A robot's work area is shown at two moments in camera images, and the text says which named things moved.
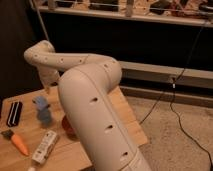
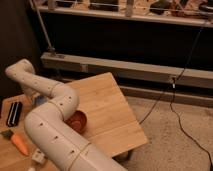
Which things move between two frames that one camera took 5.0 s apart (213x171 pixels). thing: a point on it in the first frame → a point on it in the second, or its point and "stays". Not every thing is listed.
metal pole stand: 42,21 stays
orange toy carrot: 10,135 stays
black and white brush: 14,115 stays
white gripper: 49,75 → 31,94
